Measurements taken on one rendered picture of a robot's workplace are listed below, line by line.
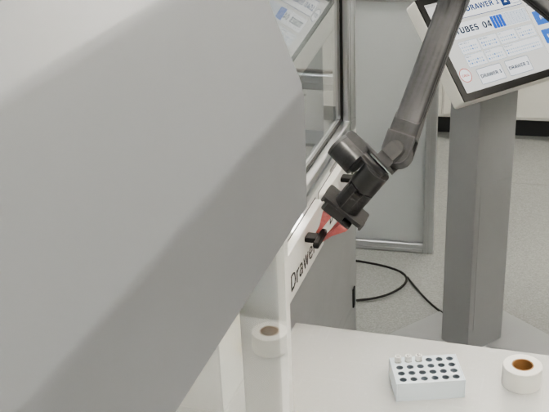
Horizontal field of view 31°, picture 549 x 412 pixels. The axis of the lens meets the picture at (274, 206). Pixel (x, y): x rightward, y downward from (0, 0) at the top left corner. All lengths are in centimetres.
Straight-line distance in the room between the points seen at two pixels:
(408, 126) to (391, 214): 193
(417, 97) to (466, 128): 96
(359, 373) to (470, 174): 122
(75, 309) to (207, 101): 27
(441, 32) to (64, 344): 151
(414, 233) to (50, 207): 333
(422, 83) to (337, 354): 56
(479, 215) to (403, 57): 85
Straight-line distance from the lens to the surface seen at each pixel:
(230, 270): 84
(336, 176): 225
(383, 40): 362
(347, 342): 195
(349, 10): 234
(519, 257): 392
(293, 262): 195
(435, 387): 178
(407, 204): 384
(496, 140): 295
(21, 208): 59
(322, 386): 183
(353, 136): 197
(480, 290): 315
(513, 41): 285
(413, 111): 196
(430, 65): 198
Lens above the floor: 182
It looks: 25 degrees down
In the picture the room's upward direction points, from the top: 2 degrees counter-clockwise
